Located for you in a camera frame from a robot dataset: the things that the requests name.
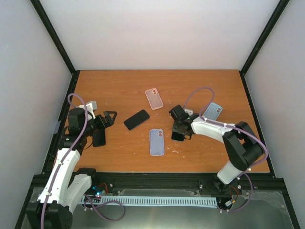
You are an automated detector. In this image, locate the pink phone case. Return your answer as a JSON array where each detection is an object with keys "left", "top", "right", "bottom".
[{"left": 145, "top": 88, "right": 163, "bottom": 110}]

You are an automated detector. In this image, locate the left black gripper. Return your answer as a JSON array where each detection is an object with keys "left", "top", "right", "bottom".
[{"left": 82, "top": 111, "right": 117, "bottom": 136}]

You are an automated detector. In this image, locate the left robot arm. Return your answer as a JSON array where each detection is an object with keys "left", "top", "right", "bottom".
[{"left": 26, "top": 105, "right": 117, "bottom": 229}]

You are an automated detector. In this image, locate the right black frame post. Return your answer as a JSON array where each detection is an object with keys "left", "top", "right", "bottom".
[{"left": 240, "top": 0, "right": 290, "bottom": 74}]

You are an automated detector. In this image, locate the small green led board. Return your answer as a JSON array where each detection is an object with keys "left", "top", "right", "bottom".
[{"left": 95, "top": 190, "right": 107, "bottom": 198}]

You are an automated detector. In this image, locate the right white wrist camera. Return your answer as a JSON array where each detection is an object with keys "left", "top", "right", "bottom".
[{"left": 184, "top": 108, "right": 193, "bottom": 116}]

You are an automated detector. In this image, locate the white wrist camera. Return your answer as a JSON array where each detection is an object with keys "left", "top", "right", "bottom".
[
  {"left": 184, "top": 108, "right": 193, "bottom": 116},
  {"left": 79, "top": 101, "right": 97, "bottom": 121}
]

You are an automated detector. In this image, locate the light blue cable duct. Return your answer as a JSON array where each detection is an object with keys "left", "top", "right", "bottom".
[{"left": 92, "top": 196, "right": 217, "bottom": 208}]

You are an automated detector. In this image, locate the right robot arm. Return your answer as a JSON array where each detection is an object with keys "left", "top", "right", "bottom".
[{"left": 169, "top": 105, "right": 268, "bottom": 193}]

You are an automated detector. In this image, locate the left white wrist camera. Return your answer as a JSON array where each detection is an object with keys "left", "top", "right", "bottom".
[{"left": 79, "top": 101, "right": 97, "bottom": 121}]

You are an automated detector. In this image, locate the black phone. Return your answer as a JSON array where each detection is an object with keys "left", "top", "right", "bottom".
[
  {"left": 123, "top": 109, "right": 150, "bottom": 131},
  {"left": 92, "top": 129, "right": 106, "bottom": 147},
  {"left": 171, "top": 131, "right": 184, "bottom": 142}
]

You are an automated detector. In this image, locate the black frame post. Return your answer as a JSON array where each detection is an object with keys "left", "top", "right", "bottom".
[
  {"left": 240, "top": 0, "right": 290, "bottom": 74},
  {"left": 30, "top": 0, "right": 79, "bottom": 77}
]

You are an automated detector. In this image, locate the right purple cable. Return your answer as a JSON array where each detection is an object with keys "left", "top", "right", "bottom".
[{"left": 183, "top": 87, "right": 269, "bottom": 165}]

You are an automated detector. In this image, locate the left black frame post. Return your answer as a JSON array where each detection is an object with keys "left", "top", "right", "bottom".
[{"left": 30, "top": 0, "right": 79, "bottom": 77}]

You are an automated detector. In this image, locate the lavender phone case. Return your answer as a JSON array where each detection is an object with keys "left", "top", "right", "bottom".
[{"left": 149, "top": 129, "right": 165, "bottom": 156}]

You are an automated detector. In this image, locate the light blue phone case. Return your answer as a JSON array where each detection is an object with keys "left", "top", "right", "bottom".
[{"left": 203, "top": 103, "right": 223, "bottom": 121}]

